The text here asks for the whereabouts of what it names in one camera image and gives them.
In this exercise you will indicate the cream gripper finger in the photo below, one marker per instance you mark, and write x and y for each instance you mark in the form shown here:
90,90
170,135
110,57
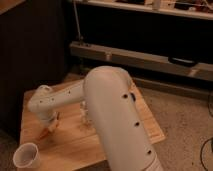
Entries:
53,126

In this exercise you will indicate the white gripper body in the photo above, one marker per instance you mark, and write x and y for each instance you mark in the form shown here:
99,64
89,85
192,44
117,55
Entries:
47,119

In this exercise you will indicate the orange red pepper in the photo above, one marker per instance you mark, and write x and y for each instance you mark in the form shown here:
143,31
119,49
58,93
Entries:
44,133

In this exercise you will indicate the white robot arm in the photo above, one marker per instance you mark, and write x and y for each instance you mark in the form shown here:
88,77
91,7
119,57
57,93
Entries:
110,104

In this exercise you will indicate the small clear plastic bottle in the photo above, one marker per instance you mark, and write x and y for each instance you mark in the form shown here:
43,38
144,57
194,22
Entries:
84,113

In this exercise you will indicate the metal stand pole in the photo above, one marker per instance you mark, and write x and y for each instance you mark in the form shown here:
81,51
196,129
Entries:
80,38

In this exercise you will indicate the long grey case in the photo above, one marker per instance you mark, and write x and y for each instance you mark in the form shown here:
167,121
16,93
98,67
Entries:
140,60

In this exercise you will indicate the white shelf ledge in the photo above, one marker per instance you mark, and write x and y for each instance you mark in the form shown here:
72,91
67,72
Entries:
142,8

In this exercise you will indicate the black case handle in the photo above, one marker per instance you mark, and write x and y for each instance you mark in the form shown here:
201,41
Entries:
185,63

